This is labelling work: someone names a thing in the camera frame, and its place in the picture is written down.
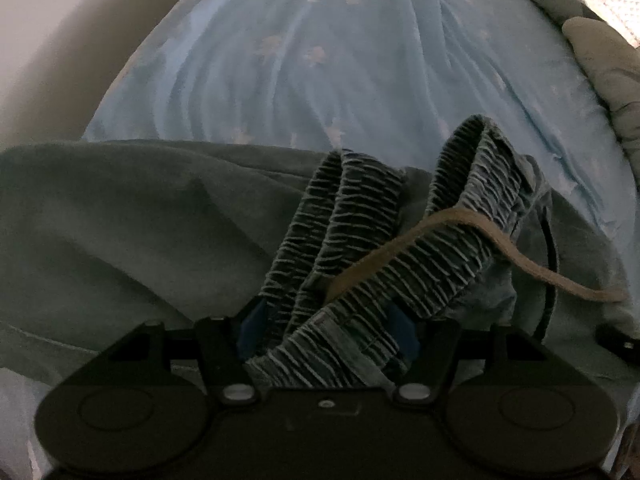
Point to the grey-blue pants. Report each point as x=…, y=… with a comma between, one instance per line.
x=125, y=210

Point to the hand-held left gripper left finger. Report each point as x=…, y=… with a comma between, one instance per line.
x=251, y=330

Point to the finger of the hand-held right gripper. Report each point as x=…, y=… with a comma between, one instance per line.
x=617, y=342

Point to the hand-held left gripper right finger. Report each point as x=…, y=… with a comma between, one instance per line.
x=405, y=332

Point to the grey duvet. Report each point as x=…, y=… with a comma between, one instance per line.
x=595, y=60

